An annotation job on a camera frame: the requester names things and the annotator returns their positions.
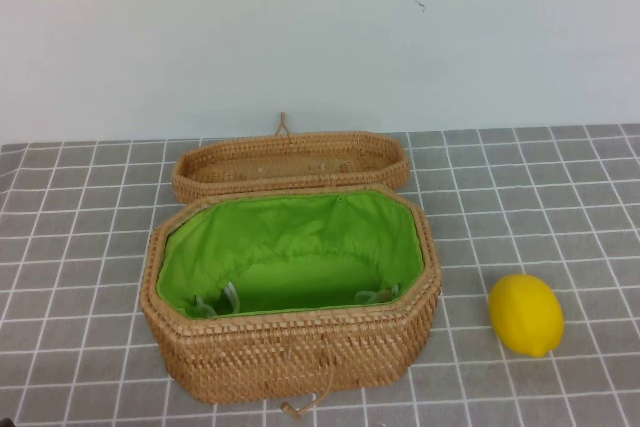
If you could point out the grey white-grid tablecloth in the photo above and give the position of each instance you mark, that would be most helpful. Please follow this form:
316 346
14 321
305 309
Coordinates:
75 247

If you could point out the green fabric basket liner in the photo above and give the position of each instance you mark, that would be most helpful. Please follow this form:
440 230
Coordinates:
300 227

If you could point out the woven rattan basket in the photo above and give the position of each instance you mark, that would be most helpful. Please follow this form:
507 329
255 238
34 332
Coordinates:
300 357

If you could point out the yellow lemon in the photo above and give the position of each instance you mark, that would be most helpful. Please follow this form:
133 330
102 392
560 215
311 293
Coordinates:
525 312

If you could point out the woven rattan basket lid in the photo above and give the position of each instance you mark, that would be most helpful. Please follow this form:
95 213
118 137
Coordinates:
210 186

